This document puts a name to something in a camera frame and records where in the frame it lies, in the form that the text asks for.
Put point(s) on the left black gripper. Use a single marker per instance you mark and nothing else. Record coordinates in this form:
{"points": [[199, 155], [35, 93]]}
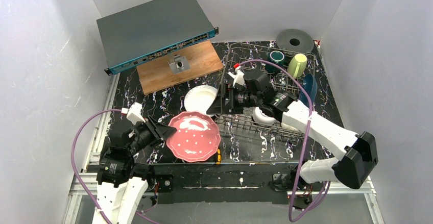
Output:
{"points": [[152, 130]]}

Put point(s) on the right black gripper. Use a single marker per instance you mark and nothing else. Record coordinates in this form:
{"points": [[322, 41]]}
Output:
{"points": [[229, 100]]}

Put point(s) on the white plate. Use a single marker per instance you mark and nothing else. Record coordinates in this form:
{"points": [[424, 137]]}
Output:
{"points": [[200, 98]]}

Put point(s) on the pink dotted scalloped plate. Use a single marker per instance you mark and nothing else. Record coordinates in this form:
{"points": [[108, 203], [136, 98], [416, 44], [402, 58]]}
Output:
{"points": [[196, 139]]}

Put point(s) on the white bowl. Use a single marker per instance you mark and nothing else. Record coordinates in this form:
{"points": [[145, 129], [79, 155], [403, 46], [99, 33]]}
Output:
{"points": [[259, 117]]}

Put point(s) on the dark green mug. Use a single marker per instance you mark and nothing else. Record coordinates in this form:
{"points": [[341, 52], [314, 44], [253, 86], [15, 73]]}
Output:
{"points": [[276, 57]]}

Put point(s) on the light green mug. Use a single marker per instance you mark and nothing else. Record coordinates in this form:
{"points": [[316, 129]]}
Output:
{"points": [[297, 65]]}

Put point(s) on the blue shell shaped plate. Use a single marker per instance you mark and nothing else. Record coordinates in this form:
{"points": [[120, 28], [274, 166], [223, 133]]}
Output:
{"points": [[309, 84]]}

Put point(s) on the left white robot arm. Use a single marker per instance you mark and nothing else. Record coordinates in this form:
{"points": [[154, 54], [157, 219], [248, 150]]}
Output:
{"points": [[121, 181]]}

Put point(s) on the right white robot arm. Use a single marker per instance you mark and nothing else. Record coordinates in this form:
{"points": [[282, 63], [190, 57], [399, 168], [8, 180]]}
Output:
{"points": [[354, 155]]}

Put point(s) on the yellow black screwdriver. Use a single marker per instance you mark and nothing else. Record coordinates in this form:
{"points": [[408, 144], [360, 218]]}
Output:
{"points": [[219, 157]]}

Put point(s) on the wooden cutting board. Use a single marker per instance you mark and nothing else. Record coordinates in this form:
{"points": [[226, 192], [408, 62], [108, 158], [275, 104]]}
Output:
{"points": [[156, 75]]}

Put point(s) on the grey tape roll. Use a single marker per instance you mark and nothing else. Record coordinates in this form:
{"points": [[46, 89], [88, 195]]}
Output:
{"points": [[295, 40]]}

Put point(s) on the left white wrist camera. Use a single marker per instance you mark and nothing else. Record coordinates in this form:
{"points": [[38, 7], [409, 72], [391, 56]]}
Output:
{"points": [[133, 113]]}

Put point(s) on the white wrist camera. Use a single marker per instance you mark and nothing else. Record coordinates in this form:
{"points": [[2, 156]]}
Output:
{"points": [[133, 113], [236, 78]]}

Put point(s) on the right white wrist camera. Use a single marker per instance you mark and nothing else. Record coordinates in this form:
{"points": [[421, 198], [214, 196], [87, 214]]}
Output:
{"points": [[236, 78]]}

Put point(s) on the small grey metal bracket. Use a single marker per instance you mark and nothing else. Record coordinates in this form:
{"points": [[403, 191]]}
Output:
{"points": [[178, 63]]}

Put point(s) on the grey wire dish rack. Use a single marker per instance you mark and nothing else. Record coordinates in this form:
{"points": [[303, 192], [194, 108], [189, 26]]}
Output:
{"points": [[238, 52]]}

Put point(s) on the grey blue network switch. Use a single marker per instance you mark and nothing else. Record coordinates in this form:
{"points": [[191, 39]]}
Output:
{"points": [[152, 30]]}

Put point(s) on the aluminium frame rail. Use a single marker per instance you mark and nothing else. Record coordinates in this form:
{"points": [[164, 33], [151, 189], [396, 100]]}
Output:
{"points": [[230, 187]]}

